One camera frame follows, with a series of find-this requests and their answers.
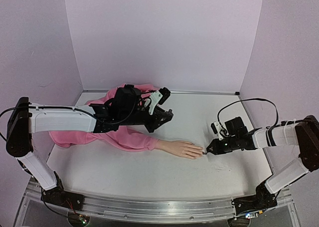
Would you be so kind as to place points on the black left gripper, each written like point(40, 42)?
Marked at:
point(160, 115)

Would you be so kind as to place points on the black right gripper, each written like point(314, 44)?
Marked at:
point(215, 148)

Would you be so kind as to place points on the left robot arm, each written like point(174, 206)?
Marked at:
point(30, 123)

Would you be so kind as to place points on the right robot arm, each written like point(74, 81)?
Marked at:
point(293, 147)

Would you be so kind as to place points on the mannequin hand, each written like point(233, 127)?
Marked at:
point(182, 149)

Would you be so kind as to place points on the pink sweatshirt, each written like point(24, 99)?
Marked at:
point(124, 138)

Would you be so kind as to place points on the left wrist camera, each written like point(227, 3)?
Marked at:
point(156, 97)

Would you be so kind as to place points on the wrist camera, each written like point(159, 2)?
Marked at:
point(156, 97)
point(219, 130)

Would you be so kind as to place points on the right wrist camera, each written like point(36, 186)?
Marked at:
point(219, 130)

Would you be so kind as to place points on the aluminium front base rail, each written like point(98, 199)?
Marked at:
point(154, 211)

